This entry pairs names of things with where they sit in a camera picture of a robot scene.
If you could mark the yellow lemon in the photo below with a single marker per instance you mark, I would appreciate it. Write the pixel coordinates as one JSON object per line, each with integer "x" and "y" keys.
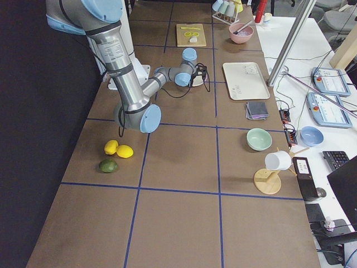
{"x": 124, "y": 151}
{"x": 110, "y": 147}

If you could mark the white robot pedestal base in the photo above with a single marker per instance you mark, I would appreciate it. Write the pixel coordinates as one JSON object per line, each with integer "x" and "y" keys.
{"x": 139, "y": 75}

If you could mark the yellow lemon lower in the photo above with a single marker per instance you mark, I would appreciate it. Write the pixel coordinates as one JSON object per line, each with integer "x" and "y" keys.
{"x": 124, "y": 151}

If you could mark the teach pendant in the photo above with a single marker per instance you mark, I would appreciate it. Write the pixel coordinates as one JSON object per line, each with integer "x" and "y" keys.
{"x": 327, "y": 114}
{"x": 329, "y": 80}

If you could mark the wooden cup stand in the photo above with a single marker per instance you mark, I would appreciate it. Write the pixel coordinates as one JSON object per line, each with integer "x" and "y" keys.
{"x": 268, "y": 181}

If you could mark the green bowl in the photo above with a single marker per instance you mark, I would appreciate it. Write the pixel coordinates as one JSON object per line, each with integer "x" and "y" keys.
{"x": 259, "y": 139}

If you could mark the cream round plate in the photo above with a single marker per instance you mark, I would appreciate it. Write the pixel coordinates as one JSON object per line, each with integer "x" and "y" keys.
{"x": 197, "y": 81}

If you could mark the bamboo cutting board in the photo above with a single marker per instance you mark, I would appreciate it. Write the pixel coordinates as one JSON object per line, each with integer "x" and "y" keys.
{"x": 183, "y": 41}

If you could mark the orange black connector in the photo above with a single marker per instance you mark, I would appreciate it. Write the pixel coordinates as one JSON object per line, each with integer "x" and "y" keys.
{"x": 285, "y": 115}
{"x": 290, "y": 133}

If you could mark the black monitor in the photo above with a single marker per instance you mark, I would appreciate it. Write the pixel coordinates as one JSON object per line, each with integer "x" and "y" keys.
{"x": 344, "y": 185}

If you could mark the yellow plastic knife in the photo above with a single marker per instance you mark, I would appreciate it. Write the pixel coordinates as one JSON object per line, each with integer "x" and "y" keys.
{"x": 190, "y": 28}

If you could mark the metal black-tipped tongs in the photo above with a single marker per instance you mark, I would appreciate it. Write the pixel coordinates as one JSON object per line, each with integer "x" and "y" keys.
{"x": 243, "y": 27}

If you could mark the teach pendant lower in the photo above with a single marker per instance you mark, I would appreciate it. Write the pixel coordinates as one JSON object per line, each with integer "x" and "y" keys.
{"x": 327, "y": 114}

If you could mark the teach pendant upper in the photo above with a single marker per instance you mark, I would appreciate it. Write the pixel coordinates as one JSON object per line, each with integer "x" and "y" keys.
{"x": 329, "y": 80}

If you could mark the blue bowl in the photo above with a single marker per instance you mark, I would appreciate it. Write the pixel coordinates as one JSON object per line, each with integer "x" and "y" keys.
{"x": 311, "y": 136}

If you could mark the white cup on stand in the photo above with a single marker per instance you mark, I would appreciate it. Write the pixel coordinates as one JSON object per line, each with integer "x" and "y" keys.
{"x": 279, "y": 160}

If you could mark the cup rack with cups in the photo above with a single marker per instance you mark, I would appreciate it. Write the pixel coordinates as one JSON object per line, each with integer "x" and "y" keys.
{"x": 227, "y": 11}

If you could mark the orange black connector upper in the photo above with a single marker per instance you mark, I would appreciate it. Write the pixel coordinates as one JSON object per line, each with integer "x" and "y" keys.
{"x": 285, "y": 115}

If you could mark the pink bowl with ice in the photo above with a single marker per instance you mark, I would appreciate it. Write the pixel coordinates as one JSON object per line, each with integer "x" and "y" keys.
{"x": 241, "y": 37}

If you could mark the black computer mouse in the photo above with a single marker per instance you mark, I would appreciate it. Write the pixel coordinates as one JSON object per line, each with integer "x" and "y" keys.
{"x": 321, "y": 192}

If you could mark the white bear tray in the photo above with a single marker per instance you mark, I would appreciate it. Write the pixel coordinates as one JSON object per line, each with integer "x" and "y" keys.
{"x": 245, "y": 81}

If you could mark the white small cup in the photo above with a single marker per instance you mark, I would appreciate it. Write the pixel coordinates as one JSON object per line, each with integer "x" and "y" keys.
{"x": 267, "y": 18}

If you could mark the black keyboard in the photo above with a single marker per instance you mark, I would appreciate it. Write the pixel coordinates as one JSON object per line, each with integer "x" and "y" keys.
{"x": 335, "y": 159}

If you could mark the purple folded cloth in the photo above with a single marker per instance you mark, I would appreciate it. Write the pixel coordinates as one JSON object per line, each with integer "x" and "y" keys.
{"x": 256, "y": 116}

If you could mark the grey folded cloth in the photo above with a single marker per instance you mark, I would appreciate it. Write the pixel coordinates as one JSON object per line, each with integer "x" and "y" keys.
{"x": 256, "y": 108}

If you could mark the orange black connector lower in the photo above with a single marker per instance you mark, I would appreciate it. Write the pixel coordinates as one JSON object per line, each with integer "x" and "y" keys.
{"x": 290, "y": 133}

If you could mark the yellow lemon upper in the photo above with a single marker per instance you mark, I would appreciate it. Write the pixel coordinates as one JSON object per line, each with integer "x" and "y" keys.
{"x": 110, "y": 147}

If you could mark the aluminium frame post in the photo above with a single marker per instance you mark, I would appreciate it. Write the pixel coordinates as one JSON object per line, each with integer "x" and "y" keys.
{"x": 303, "y": 13}

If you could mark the black box device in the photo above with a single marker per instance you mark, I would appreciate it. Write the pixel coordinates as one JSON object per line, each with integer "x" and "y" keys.
{"x": 305, "y": 179}

